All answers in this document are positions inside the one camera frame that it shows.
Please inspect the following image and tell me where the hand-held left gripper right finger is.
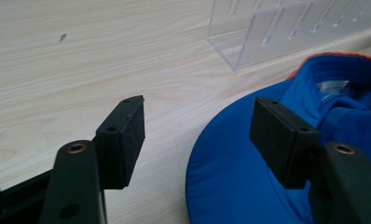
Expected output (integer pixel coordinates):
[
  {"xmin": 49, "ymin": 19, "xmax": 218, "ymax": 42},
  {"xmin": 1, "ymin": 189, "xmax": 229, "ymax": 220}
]
[{"xmin": 249, "ymin": 96, "xmax": 321, "ymax": 190}]

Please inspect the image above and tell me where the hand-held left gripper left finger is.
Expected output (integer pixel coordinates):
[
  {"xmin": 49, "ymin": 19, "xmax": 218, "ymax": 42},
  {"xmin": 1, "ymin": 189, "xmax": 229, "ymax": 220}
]
[{"xmin": 94, "ymin": 94, "xmax": 146, "ymax": 190}]

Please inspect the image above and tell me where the blue red snack packet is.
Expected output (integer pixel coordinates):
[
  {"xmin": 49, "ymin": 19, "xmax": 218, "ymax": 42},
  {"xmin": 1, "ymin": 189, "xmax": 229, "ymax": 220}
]
[{"xmin": 185, "ymin": 51, "xmax": 371, "ymax": 224}]

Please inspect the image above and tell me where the clear acrylic rack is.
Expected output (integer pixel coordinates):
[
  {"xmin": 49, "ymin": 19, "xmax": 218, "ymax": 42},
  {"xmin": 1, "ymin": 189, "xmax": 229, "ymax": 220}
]
[{"xmin": 207, "ymin": 0, "xmax": 371, "ymax": 72}]

